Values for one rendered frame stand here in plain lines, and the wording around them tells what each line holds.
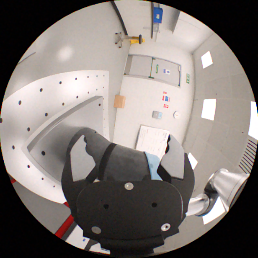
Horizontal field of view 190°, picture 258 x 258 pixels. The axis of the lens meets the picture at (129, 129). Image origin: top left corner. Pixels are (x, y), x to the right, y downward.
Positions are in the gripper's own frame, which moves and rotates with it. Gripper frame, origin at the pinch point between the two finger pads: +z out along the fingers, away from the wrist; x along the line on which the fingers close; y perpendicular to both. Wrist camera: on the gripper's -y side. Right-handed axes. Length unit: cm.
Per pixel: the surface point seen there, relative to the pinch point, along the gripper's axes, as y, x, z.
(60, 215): 43, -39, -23
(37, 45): -70, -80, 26
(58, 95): -7.1, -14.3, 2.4
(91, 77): -11.0, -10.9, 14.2
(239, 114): -15, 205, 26
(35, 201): 38, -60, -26
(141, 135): 157, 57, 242
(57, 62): -49, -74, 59
